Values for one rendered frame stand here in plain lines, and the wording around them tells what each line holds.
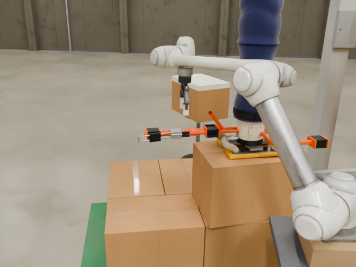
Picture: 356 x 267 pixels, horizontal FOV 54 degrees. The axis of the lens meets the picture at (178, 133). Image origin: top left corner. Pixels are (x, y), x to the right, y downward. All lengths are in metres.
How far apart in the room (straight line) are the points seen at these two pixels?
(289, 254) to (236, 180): 0.54
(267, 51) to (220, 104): 1.87
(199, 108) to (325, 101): 1.22
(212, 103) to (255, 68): 2.34
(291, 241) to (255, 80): 0.81
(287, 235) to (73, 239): 1.82
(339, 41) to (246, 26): 1.49
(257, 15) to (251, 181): 0.92
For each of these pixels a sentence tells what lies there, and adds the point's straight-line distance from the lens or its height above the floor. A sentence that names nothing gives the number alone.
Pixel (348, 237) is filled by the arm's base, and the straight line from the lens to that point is 1.69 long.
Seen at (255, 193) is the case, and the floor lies 0.75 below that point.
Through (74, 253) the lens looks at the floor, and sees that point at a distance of 2.91.
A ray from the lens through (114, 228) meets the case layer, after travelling 2.16.
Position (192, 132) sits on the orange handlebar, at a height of 1.08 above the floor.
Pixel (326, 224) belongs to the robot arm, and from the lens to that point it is 1.41.
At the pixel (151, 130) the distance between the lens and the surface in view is 2.03.
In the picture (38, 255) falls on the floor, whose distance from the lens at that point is 2.97.
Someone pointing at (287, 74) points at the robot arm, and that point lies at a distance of 1.56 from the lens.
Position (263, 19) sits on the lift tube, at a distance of 1.95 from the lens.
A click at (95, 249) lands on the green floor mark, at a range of 2.91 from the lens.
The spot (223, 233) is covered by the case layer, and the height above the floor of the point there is 0.48.
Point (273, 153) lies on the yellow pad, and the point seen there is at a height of 0.97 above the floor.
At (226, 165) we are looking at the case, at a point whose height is 0.94.
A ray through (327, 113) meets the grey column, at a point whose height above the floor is 0.87.
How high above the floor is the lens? 1.79
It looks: 20 degrees down
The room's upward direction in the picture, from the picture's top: 1 degrees clockwise
